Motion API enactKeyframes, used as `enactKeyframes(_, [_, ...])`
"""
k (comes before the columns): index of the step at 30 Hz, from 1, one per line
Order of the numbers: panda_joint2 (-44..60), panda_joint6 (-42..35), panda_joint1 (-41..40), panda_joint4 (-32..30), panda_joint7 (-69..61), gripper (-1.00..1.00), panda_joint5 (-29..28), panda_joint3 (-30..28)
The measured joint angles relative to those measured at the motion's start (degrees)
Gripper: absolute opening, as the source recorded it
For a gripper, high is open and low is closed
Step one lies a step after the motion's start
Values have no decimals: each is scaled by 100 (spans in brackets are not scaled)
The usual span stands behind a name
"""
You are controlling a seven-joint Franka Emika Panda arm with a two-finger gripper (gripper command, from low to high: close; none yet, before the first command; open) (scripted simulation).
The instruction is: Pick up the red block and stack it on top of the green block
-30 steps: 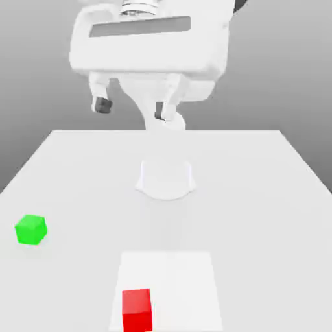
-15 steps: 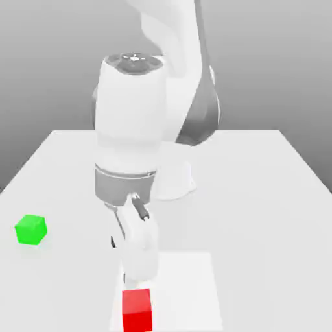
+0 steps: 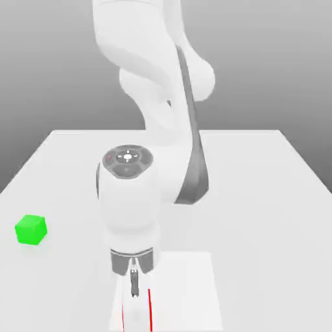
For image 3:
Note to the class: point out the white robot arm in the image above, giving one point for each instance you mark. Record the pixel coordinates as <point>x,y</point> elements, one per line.
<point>129,202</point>

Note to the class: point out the small green cube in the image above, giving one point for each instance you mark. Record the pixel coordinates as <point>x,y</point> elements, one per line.
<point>30,230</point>

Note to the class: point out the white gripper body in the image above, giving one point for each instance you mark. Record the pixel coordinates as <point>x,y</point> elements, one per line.
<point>142,315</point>

